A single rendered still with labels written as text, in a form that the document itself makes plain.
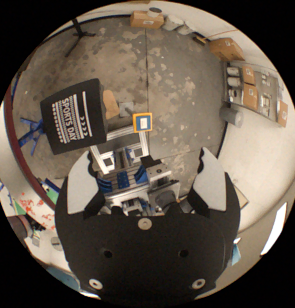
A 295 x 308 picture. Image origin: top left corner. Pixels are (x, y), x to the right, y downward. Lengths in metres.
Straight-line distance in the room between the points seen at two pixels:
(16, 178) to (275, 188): 3.55
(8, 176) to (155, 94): 1.74
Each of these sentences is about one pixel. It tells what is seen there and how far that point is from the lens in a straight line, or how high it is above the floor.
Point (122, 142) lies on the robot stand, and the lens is 1.52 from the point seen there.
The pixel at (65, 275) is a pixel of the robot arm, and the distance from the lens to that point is 0.29.
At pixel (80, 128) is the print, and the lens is 0.70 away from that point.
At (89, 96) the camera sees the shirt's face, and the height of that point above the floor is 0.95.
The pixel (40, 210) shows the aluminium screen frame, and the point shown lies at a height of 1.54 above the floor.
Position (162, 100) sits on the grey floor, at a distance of 1.78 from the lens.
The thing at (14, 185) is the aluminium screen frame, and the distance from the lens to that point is 0.15.
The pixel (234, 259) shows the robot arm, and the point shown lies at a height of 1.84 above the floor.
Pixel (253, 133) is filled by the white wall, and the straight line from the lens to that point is 3.14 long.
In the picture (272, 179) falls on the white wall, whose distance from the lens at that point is 3.31.
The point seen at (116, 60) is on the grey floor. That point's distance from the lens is 1.73.
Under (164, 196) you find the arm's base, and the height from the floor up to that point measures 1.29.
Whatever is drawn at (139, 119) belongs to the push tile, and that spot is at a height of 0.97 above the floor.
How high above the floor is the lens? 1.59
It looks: 54 degrees down
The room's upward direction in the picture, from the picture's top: 149 degrees clockwise
